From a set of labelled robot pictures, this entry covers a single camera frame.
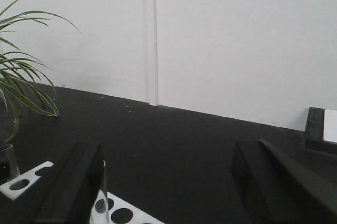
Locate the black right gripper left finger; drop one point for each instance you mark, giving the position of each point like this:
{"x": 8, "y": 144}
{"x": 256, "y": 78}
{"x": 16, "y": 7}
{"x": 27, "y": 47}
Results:
{"x": 69, "y": 190}

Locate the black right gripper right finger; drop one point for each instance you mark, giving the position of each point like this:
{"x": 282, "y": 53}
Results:
{"x": 290, "y": 184}

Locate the tall clear test tube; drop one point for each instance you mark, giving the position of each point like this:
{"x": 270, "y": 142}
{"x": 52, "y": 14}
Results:
{"x": 99, "y": 213}

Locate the white test tube rack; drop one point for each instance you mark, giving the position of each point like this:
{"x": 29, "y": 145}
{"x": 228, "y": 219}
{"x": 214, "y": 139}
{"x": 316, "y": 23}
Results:
{"x": 119, "y": 210}

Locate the clear glass flask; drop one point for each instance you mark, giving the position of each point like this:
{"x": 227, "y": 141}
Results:
{"x": 9, "y": 166}

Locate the black socket box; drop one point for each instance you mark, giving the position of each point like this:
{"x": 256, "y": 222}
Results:
{"x": 314, "y": 131}

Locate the green striped leaf plant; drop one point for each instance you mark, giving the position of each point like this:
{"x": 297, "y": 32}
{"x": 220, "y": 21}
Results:
{"x": 22, "y": 84}

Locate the white wall trim strip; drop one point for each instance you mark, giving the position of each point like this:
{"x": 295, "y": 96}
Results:
{"x": 150, "y": 50}

